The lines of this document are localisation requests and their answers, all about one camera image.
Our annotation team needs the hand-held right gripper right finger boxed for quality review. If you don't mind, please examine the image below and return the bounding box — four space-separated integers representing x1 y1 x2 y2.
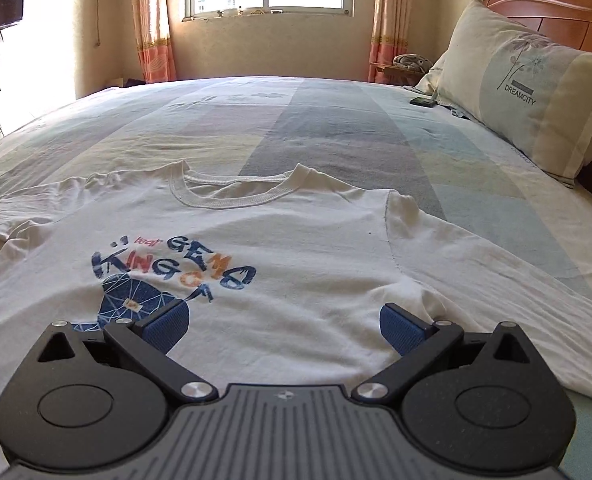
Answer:
352 302 534 402

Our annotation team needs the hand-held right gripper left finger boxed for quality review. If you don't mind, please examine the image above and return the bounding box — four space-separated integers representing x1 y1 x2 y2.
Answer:
36 301 217 402

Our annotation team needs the white printed long-sleeve shirt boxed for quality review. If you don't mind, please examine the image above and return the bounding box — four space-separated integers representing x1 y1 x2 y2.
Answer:
0 160 592 480

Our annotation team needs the small pale pillow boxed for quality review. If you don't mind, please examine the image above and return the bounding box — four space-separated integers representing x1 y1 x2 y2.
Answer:
415 50 449 95

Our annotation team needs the wooden bedside shelf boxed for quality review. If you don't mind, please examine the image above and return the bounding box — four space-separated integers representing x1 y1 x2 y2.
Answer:
370 61 429 85

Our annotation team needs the large floral pillow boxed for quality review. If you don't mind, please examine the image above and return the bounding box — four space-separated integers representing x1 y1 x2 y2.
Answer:
433 0 592 188

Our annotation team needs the orange striped curtain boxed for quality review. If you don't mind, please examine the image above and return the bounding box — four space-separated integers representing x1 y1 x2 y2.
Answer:
367 0 419 82
128 0 177 84

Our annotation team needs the wooden bed headboard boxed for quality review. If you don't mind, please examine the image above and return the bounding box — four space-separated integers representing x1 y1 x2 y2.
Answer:
480 0 592 226

